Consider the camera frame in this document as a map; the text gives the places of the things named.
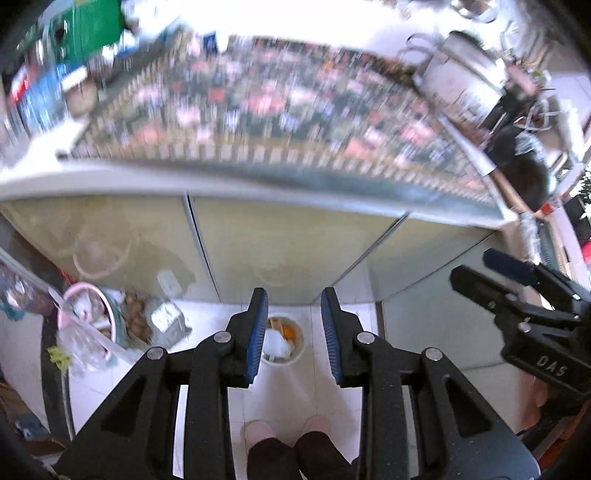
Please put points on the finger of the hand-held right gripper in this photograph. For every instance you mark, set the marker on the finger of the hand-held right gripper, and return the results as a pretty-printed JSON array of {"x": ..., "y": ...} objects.
[
  {"x": 480, "y": 286},
  {"x": 512, "y": 267}
]

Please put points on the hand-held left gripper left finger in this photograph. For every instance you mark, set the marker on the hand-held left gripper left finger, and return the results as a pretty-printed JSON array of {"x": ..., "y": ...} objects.
[{"x": 256, "y": 341}]

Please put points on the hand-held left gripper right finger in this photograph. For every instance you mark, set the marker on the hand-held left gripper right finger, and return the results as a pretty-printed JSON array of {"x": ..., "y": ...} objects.
[{"x": 331, "y": 341}]

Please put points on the orange packet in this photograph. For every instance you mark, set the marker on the orange packet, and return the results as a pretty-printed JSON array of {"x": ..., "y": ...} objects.
[{"x": 288, "y": 332}]

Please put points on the white trash bin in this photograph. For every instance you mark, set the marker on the white trash bin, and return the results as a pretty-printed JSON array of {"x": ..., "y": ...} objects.
[{"x": 298, "y": 355}]

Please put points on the person's right hand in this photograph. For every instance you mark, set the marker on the person's right hand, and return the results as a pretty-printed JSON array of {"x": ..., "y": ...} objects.
[{"x": 536, "y": 404}]

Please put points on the grey hanging cloth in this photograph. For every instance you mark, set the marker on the grey hanging cloth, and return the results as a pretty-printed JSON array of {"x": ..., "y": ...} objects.
[{"x": 529, "y": 235}]

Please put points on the green plastic basket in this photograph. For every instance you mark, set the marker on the green plastic basket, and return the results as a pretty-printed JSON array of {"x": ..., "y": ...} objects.
[{"x": 554, "y": 247}]

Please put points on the person's right pink slipper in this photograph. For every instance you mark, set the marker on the person's right pink slipper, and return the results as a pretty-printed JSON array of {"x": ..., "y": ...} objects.
[{"x": 316, "y": 423}]

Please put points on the person's pink slipper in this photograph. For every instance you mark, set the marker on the person's pink slipper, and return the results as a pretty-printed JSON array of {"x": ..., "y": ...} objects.
[
  {"x": 257, "y": 431},
  {"x": 316, "y": 423}
]

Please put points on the crumpled foil bag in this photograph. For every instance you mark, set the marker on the crumpled foil bag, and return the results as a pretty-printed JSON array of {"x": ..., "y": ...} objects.
[{"x": 168, "y": 323}]

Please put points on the person's left pink slipper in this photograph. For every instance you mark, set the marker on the person's left pink slipper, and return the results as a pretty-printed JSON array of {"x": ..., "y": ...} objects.
[{"x": 257, "y": 431}]

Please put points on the pale green cabinet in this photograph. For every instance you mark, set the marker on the pale green cabinet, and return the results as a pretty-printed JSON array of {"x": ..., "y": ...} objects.
[{"x": 286, "y": 249}]

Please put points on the person's left leg dark trousers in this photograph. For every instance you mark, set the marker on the person's left leg dark trousers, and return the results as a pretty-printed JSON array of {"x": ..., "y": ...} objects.
[{"x": 272, "y": 459}]

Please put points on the pile of brown potatoes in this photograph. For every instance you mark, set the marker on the pile of brown potatoes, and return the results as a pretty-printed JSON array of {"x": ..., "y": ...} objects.
[{"x": 137, "y": 321}]

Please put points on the blue-grey cloth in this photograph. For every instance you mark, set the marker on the blue-grey cloth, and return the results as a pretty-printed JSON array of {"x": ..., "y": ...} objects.
[{"x": 531, "y": 145}]

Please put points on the pink plastic basket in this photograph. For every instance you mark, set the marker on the pink plastic basket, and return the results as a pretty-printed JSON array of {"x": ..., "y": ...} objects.
[{"x": 108, "y": 309}]

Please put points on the clear plastic bag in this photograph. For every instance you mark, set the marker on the clear plastic bag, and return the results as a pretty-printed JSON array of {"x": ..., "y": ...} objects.
[{"x": 81, "y": 344}]

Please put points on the pink utensil holder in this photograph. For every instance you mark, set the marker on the pink utensil holder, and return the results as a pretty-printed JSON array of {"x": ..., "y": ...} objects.
[{"x": 521, "y": 78}]

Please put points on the white rice cooker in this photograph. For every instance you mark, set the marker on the white rice cooker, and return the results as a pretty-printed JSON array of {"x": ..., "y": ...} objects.
[{"x": 461, "y": 78}]

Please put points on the floral tablecloth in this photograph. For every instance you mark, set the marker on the floral tablecloth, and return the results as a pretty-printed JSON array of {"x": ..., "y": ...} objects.
[{"x": 286, "y": 106}]

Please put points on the jar with brown contents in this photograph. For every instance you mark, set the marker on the jar with brown contents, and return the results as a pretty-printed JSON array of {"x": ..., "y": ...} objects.
[{"x": 82, "y": 97}]

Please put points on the blue water bottles pack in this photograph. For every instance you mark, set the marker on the blue water bottles pack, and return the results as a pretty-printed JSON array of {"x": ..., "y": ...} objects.
[{"x": 41, "y": 101}]

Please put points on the green box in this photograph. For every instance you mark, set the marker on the green box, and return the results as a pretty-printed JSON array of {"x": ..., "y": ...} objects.
[{"x": 90, "y": 30}]

